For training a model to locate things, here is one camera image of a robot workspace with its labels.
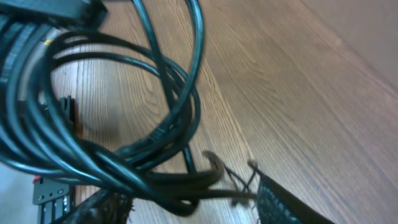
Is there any brown cardboard back panel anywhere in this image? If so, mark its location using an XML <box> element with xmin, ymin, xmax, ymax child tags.
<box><xmin>303</xmin><ymin>0</ymin><xmax>397</xmax><ymax>87</ymax></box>

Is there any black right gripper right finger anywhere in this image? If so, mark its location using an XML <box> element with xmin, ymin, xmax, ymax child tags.
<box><xmin>248</xmin><ymin>161</ymin><xmax>333</xmax><ymax>224</ymax></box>

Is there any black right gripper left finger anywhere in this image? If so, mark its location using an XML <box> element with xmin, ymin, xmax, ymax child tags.
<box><xmin>53</xmin><ymin>190</ymin><xmax>134</xmax><ymax>224</ymax></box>

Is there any black cable bundle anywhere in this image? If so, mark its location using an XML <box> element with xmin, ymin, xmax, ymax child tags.
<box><xmin>0</xmin><ymin>0</ymin><xmax>259</xmax><ymax>218</ymax></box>

